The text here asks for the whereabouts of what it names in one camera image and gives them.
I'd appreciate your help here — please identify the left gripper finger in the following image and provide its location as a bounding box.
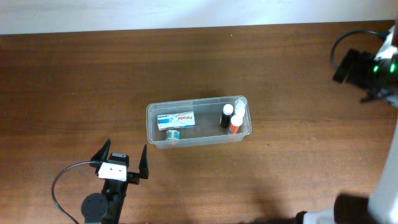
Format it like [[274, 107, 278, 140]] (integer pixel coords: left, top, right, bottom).
[[91, 139, 111, 162], [139, 144, 149, 179]]

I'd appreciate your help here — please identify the gold lid balm jar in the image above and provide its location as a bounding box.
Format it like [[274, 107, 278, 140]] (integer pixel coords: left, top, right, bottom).
[[165, 129, 180, 140]]

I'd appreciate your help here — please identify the white Panadol box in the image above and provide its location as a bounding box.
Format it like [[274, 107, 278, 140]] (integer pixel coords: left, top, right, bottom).
[[157, 111, 195, 131]]

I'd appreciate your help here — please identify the dark bottle white cap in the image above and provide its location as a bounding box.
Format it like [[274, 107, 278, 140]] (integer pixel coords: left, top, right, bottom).
[[220, 104, 234, 129]]

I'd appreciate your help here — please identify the orange tube white cap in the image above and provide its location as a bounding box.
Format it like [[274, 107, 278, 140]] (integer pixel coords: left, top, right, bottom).
[[228, 114, 243, 134]]

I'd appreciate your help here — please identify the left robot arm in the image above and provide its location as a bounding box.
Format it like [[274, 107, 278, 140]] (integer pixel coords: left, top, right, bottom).
[[81, 140, 149, 224]]

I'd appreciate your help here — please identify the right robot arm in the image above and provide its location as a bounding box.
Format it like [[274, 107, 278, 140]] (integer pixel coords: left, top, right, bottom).
[[292, 25, 397, 223]]

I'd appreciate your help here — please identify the clear plastic container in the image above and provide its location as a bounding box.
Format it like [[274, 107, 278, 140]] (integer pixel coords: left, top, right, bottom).
[[146, 96, 252, 149]]

